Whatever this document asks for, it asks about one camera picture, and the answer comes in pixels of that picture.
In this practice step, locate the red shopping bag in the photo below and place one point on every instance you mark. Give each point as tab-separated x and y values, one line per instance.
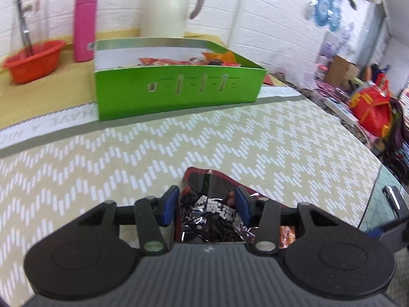
372	107

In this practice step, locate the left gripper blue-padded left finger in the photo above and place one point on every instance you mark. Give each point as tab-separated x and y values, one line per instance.
150	215

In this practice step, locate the dark foil snack packet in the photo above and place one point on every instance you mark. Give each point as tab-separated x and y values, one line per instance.
207	209

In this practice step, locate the red nut mix packet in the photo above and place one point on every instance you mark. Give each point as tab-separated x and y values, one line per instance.
162	62

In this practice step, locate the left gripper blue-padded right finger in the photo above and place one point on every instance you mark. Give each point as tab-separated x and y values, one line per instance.
263	213

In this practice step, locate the blue round wall decoration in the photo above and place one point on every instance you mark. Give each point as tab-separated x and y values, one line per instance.
327	13

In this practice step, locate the cream thermos jug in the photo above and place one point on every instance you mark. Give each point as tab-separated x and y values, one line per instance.
167	18

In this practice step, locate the red plastic basket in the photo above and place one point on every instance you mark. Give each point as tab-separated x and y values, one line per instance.
45	60

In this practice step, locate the black straw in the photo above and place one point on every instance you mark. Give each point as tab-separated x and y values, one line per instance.
24	30

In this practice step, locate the pink thermos bottle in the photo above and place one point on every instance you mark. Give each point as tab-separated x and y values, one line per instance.
84	29

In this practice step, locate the brown cardboard box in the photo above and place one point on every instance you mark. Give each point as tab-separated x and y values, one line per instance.
340	73

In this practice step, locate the orange snack packet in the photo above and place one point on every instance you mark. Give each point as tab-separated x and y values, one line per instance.
227	59

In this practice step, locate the green cardboard box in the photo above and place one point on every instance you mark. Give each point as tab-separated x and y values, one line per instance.
124	87

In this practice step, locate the yellow tablecloth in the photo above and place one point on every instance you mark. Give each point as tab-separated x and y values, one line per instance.
62	99

